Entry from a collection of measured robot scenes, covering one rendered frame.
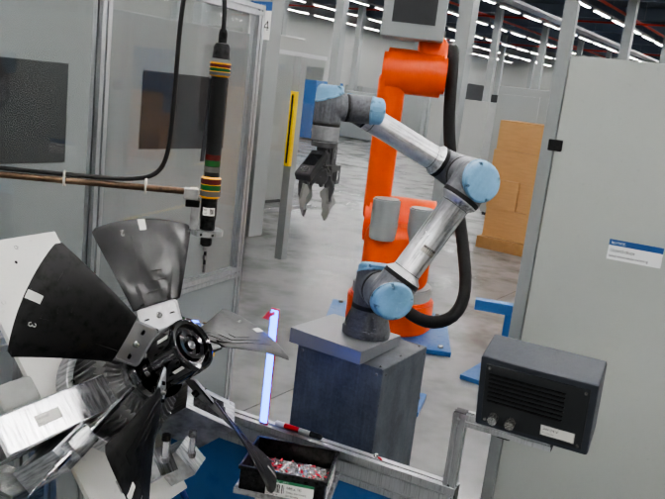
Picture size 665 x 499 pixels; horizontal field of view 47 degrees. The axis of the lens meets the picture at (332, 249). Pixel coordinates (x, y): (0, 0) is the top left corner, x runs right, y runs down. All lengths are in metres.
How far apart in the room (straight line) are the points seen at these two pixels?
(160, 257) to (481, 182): 0.94
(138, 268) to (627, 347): 2.11
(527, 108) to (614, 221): 9.18
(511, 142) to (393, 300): 7.60
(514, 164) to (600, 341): 6.52
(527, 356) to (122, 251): 0.95
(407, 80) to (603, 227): 2.73
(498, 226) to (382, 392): 7.59
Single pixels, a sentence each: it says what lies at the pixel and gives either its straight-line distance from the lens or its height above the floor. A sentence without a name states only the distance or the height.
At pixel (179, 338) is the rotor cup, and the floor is 1.24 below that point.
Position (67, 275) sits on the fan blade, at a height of 1.38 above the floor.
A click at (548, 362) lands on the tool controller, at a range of 1.79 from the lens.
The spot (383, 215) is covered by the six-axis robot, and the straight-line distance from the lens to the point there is 5.43.
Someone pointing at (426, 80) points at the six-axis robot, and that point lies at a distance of 5.59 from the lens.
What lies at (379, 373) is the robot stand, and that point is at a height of 0.99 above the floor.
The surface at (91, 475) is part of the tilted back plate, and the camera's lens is 1.73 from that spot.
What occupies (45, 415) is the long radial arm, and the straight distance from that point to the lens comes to 1.57.
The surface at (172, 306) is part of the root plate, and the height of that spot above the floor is 1.27.
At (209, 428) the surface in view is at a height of 0.97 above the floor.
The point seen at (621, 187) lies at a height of 1.52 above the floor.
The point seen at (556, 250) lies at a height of 1.23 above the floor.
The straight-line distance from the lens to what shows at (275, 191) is 9.44.
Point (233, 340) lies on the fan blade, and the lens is 1.81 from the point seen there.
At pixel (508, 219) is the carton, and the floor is 0.41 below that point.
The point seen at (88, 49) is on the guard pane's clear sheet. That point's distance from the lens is 2.39.
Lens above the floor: 1.79
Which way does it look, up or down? 12 degrees down
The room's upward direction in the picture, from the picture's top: 7 degrees clockwise
